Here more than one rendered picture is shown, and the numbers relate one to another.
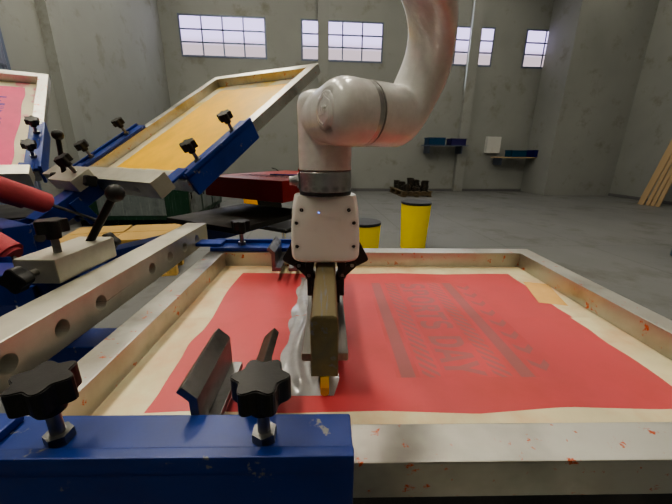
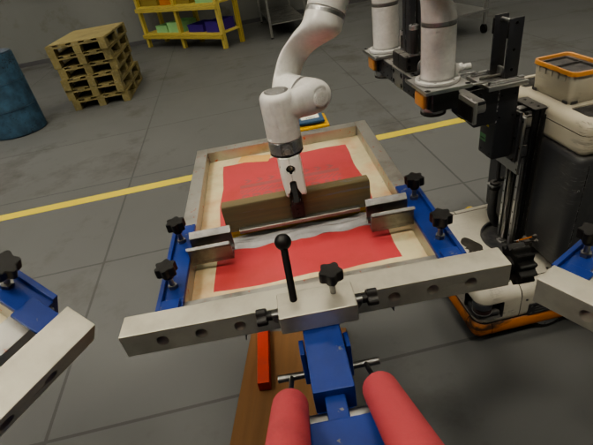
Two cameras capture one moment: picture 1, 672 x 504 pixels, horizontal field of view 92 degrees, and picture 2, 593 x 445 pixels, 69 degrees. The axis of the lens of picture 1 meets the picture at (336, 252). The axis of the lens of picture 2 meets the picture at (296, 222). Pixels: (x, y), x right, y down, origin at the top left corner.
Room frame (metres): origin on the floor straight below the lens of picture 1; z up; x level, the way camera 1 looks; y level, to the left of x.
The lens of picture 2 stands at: (0.47, 0.91, 1.57)
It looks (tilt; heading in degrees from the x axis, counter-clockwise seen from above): 34 degrees down; 271
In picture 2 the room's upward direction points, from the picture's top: 10 degrees counter-clockwise
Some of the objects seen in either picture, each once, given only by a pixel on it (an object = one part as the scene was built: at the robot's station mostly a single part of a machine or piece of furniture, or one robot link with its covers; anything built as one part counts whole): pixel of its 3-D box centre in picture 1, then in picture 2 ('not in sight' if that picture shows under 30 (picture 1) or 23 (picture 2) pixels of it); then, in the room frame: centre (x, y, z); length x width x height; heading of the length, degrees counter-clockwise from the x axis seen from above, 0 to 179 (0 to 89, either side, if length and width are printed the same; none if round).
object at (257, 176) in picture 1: (283, 183); not in sight; (1.70, 0.28, 1.06); 0.61 x 0.46 x 0.12; 151
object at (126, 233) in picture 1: (126, 250); not in sight; (3.26, 2.22, 0.20); 1.14 x 0.82 x 0.40; 99
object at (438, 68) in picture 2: not in sight; (443, 52); (0.00, -0.34, 1.21); 0.16 x 0.13 x 0.15; 5
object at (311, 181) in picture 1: (320, 180); (285, 144); (0.48, 0.02, 1.18); 0.09 x 0.07 x 0.03; 91
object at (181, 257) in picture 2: (275, 255); (182, 272); (0.76, 0.15, 0.98); 0.30 x 0.05 x 0.07; 91
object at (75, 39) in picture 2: not in sight; (98, 64); (2.87, -5.49, 0.41); 1.16 x 0.79 x 0.82; 93
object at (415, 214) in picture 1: (414, 224); not in sight; (4.18, -1.03, 0.31); 0.40 x 0.39 x 0.62; 2
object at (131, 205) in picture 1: (158, 193); not in sight; (6.23, 3.42, 0.42); 2.04 x 1.86 x 0.84; 5
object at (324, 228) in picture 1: (325, 221); (289, 167); (0.48, 0.02, 1.12); 0.10 x 0.08 x 0.11; 91
